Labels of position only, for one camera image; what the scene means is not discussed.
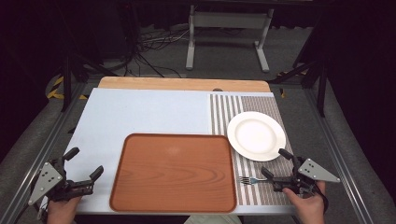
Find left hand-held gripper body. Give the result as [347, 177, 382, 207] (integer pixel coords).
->
[27, 158, 95, 206]

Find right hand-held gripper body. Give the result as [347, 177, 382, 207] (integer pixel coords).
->
[272, 156, 341, 199]

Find silver fork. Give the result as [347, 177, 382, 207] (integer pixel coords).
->
[237, 175, 269, 186]

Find person's left hand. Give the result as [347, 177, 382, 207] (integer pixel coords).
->
[46, 195, 83, 224]

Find person's right hand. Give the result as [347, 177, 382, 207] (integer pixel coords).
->
[282, 181, 327, 224]

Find white round plate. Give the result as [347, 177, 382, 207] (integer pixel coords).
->
[226, 111, 287, 162]

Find grey striped placemat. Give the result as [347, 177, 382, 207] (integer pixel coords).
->
[208, 93, 295, 207]

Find yellow and black floor tape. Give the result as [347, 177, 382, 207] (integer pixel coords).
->
[46, 76, 89, 101]

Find person's light trousers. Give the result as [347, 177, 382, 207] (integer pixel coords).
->
[183, 214, 245, 224]

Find black tripod stand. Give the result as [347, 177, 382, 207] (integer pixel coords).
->
[60, 52, 120, 113]
[267, 59, 329, 119]

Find brown wood-grain tray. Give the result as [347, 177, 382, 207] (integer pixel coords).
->
[108, 133, 238, 215]

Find light blue table mat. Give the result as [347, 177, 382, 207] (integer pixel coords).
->
[64, 87, 297, 217]

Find white metal stand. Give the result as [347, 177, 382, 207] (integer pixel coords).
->
[185, 4, 276, 74]

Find aluminium rail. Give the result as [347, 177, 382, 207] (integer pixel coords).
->
[0, 81, 90, 224]
[304, 88, 376, 224]

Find bundle of black floor cables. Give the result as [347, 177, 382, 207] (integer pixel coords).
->
[122, 26, 191, 78]

